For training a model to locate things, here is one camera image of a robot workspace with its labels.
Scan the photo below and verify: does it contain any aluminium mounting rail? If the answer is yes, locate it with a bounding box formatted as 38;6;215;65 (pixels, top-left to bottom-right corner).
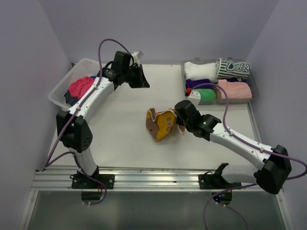
31;167;264;191

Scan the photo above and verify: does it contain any dark grey towel in basket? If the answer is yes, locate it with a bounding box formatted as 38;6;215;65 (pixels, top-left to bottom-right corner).
64;91;79;106

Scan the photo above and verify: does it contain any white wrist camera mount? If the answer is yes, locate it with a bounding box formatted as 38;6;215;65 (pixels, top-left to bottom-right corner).
131;50;143;66
185;88;201;106

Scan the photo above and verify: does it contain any white rolled towel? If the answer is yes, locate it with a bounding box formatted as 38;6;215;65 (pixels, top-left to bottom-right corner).
184;62;218;82

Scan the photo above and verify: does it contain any white perforated plastic basket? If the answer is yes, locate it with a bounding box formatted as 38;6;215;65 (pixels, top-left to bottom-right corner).
48;58;99;110

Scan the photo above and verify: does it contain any pink rolled towel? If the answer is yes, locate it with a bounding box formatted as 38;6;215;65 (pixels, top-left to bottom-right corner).
216;79;252;99

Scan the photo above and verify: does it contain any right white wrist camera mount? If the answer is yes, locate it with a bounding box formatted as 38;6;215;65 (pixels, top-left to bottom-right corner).
185;88;201;106

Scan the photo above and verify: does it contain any yellow brown towel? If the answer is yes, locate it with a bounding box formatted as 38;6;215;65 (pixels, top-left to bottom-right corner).
145;108;185;142

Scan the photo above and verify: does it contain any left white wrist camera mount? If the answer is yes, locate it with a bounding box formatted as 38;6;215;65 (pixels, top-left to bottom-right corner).
131;50;143;66

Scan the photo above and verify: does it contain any green white striped towel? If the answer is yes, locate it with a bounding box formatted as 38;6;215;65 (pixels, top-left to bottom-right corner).
215;58;251;81

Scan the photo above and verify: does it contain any pink towel in basket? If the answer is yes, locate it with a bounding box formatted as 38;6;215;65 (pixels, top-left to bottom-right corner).
69;76;94;99

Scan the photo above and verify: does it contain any green rolled towel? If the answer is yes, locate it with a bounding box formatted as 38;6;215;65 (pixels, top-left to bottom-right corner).
195;89;216;100

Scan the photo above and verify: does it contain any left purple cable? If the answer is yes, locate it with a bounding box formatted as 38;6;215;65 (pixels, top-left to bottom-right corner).
44;38;132;206

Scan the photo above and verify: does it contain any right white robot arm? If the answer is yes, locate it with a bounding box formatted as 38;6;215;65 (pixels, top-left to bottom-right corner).
175;100;292;195

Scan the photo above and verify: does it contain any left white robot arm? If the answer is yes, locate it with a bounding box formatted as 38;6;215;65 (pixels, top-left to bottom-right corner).
56;51;150;190

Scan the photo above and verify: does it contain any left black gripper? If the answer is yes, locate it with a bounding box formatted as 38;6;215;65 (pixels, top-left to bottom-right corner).
123;65;150;89

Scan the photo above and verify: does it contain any purple rolled towel front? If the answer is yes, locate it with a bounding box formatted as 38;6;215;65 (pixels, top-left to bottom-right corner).
185;79;214;90

